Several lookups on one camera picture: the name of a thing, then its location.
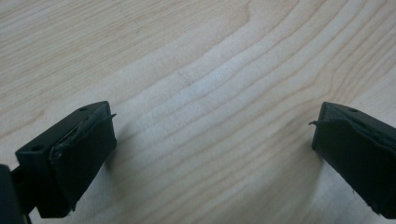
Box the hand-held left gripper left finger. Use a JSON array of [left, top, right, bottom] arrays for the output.
[[14, 100, 118, 219]]

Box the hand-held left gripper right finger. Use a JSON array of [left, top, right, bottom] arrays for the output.
[[308, 101, 396, 220]]

